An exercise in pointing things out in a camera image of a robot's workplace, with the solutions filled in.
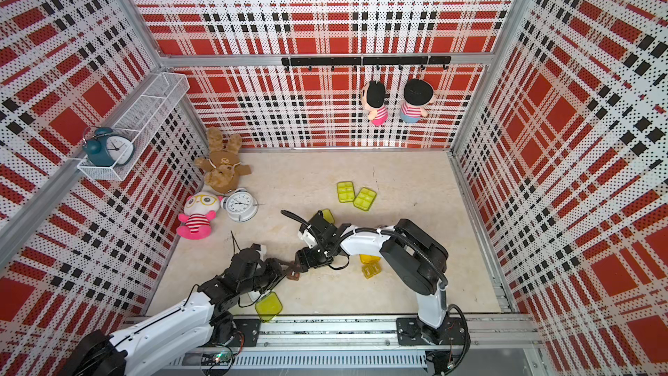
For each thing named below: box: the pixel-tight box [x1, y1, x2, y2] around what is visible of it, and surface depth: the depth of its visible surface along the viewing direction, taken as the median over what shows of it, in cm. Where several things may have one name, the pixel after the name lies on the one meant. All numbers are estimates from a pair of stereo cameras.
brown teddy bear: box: [194, 126, 252, 194], surface depth 106 cm
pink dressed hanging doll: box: [360, 80, 389, 127], surface depth 97 cm
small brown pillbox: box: [286, 269, 301, 282], surface depth 84 cm
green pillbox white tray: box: [353, 187, 377, 212], surface depth 106 cm
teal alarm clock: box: [82, 125, 135, 168], surface depth 64 cm
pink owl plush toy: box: [176, 191, 223, 241], surface depth 96 cm
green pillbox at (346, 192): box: [336, 181, 356, 203], surface depth 107 cm
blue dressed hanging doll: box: [399, 78, 435, 124], surface depth 100 cm
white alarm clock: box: [220, 188, 260, 223], surface depth 100 cm
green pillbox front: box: [254, 291, 283, 323], surface depth 80 cm
